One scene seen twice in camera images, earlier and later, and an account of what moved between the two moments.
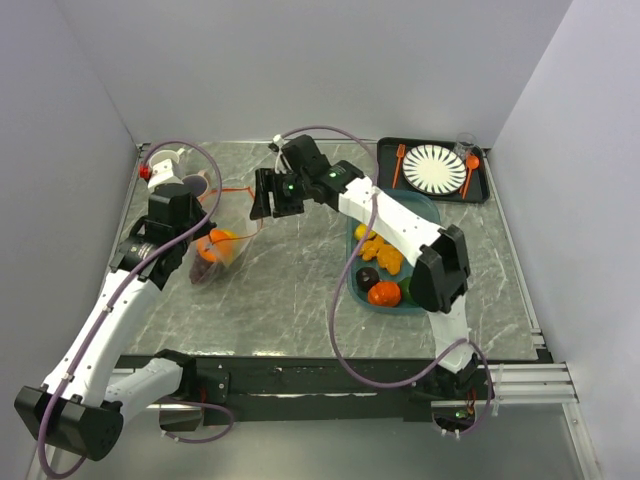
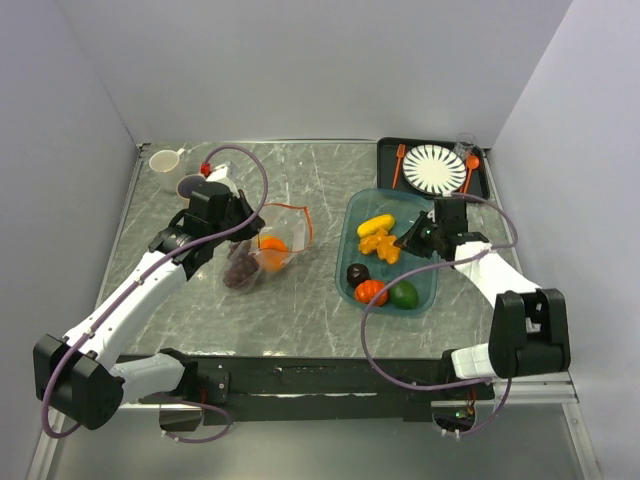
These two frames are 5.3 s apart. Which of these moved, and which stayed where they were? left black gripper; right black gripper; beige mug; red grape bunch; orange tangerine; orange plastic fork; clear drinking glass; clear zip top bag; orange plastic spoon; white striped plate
Moved: right black gripper; clear zip top bag; left black gripper; red grape bunch; orange tangerine
Stayed: beige mug; clear drinking glass; orange plastic fork; white striped plate; orange plastic spoon
